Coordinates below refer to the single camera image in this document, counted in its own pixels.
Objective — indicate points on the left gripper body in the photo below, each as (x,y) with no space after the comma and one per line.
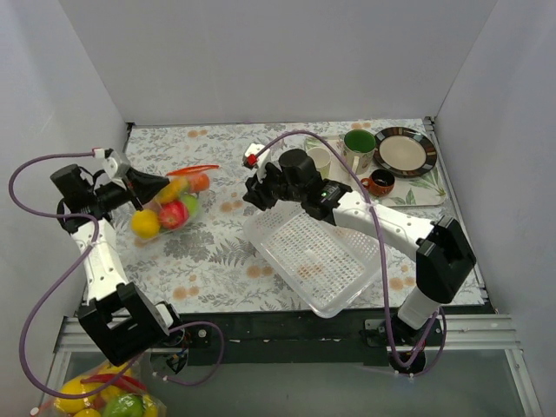
(131,188)

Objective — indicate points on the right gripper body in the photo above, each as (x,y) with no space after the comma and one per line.
(258,194)

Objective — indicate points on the zip bag of fake fruit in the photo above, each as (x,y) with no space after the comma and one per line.
(176,205)

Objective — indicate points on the white plastic basket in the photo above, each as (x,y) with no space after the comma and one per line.
(327,266)

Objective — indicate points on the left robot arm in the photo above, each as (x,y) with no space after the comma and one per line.
(117,316)

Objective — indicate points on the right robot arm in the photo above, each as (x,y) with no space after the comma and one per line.
(440,249)

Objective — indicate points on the cream mug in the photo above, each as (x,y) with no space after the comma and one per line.
(322,160)

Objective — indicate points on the green inside floral mug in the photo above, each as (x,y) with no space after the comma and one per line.
(357,150)

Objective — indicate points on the small brown cup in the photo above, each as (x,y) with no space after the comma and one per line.
(379,183)

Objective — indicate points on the floral table mat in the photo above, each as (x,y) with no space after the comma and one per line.
(209,266)

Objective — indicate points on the striped rim plate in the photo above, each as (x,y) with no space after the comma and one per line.
(405,152)

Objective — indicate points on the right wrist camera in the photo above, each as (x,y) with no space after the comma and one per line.
(257,156)

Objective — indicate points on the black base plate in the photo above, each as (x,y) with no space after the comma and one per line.
(353,336)

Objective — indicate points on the aluminium front rail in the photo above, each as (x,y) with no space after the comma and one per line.
(464,332)

